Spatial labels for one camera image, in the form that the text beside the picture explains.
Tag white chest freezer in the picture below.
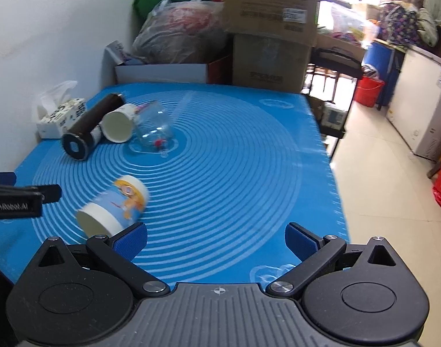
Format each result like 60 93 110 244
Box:
387 46 441 161

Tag black metal rack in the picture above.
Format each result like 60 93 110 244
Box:
301 47 362 160

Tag upper cardboard box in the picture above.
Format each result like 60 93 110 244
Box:
223 0 320 46

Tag purple patterned bag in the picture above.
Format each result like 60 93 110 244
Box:
379 2 420 47

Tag black cylindrical bottle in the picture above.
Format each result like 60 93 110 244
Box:
61 93 125 160

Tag blue plastic barrel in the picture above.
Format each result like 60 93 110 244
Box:
363 39 405 110

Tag white paper cup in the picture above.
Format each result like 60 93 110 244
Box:
100 104 138 143

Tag blue silicone baking mat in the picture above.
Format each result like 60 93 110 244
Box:
0 83 348 285

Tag cartoon printed paper cup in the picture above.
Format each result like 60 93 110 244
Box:
76 175 150 237

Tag clear glass jar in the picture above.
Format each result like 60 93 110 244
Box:
133 100 173 152

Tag lower cardboard box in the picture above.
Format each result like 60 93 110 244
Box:
232 34 311 93

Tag clear plastic bag red contents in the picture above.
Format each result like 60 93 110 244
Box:
131 0 227 64

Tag cardboard box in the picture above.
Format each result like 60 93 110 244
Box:
223 0 320 46
232 34 311 93

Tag white open box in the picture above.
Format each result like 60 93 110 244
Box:
103 40 229 85

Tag white tissue box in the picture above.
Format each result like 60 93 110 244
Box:
31 81 87 139

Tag red bucket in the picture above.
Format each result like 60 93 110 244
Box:
355 77 385 107

